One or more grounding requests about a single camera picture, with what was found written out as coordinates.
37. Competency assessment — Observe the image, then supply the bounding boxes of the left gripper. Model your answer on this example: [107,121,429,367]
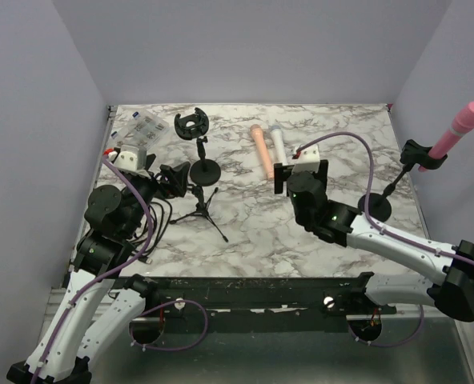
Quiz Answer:
[123,154,191,237]

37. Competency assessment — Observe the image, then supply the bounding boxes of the black shock mount desk stand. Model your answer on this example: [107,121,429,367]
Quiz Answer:
[174,107,221,186]

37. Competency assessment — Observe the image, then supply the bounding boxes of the black tripod shock mount stand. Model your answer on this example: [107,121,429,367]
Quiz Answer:
[170,184,229,242]

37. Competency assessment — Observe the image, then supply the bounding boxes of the silver white microphone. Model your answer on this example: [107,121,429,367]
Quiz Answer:
[269,125,288,166]

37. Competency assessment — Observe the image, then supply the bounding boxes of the beige microphone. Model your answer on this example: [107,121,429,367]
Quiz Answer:
[250,124,274,180]

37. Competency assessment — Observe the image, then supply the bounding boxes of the black clip round base stand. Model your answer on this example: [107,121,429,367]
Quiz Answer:
[357,139,448,222]

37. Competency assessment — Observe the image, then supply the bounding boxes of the pink microphone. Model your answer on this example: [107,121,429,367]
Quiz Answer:
[428,101,474,161]

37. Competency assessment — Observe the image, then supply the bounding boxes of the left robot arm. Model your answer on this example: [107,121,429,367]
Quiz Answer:
[6,150,190,383]

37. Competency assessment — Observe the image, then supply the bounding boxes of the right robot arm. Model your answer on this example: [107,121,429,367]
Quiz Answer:
[273,160,474,322]

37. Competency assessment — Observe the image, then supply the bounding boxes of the clear plastic parts box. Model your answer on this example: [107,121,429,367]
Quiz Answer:
[108,110,171,153]

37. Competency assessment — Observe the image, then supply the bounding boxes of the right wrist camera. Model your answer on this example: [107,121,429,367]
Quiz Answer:
[293,144,320,172]

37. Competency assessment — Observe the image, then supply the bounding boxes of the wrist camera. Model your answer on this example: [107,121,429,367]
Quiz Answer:
[103,144,151,178]
[293,144,320,172]

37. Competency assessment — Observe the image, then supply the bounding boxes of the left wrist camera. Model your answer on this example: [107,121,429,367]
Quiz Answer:
[103,144,151,178]

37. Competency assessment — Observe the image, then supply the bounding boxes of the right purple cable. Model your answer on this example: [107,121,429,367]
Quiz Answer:
[295,132,474,348]

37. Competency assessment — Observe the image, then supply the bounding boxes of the purple cable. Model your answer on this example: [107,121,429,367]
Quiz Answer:
[30,158,210,384]
[295,132,474,348]

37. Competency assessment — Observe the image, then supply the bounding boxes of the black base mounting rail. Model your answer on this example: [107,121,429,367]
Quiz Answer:
[108,275,398,335]

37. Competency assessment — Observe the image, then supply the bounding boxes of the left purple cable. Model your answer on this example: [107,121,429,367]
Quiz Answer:
[30,158,210,384]

